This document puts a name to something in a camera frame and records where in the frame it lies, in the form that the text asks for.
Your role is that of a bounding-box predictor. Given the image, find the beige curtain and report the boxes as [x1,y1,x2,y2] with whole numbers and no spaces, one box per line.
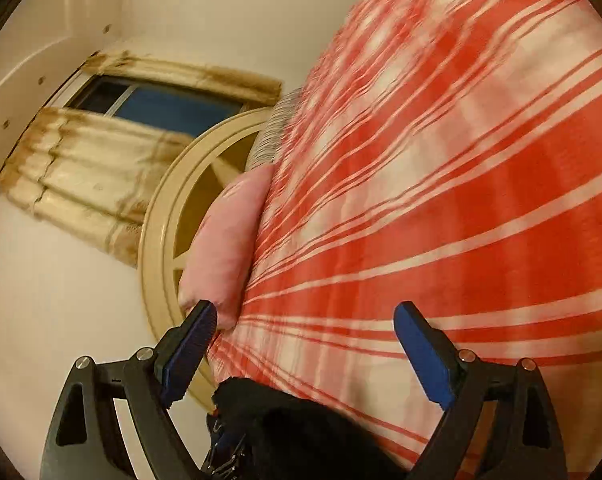
[0,107,193,268]
[80,51,283,106]

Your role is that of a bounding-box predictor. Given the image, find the red plaid bed sheet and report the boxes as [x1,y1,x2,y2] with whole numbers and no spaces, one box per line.
[209,0,602,478]

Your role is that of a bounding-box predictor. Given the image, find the beige left curtain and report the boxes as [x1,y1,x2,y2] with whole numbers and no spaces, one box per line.
[0,107,193,268]

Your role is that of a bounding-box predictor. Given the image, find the beige right curtain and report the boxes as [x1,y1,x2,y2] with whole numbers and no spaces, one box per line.
[80,51,283,106]

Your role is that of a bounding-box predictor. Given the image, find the striped grey pillow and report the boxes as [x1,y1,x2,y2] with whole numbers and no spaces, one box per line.
[245,88,302,171]

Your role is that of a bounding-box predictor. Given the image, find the black pants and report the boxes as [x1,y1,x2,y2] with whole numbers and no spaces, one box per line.
[201,377,407,479]

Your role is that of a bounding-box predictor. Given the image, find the cream round headboard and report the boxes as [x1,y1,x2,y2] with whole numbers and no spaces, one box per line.
[137,105,275,413]

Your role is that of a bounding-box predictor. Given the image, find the dark blue window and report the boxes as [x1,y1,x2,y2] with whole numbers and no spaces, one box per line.
[66,76,247,138]

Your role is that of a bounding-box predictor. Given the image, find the pink folded blanket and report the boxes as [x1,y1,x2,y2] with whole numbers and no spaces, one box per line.
[177,164,274,330]

